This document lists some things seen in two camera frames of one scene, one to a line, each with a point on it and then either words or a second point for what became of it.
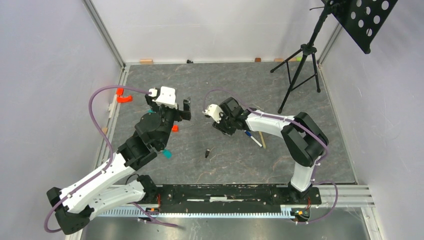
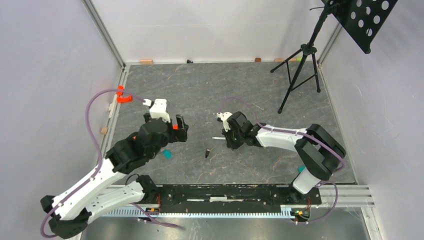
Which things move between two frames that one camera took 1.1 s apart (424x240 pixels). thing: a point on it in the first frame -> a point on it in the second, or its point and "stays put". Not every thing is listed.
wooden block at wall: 146,61 stays put
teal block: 167,153 stays put
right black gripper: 220,127 -> 230,143
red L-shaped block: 120,99 stays put
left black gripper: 180,114 -> 180,134
